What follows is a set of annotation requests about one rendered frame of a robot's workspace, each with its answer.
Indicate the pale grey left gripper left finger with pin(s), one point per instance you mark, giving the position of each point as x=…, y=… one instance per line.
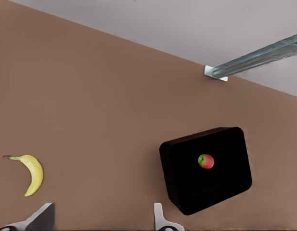
x=41, y=217

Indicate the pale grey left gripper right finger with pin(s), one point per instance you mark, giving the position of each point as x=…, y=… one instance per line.
x=159, y=217

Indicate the black storage box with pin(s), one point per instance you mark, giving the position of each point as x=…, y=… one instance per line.
x=225, y=187

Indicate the red green apple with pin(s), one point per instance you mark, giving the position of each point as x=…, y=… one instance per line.
x=206, y=161

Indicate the yellow banana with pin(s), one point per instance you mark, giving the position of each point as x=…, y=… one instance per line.
x=34, y=173

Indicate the silver frame post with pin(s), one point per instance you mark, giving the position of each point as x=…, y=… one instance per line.
x=254, y=59

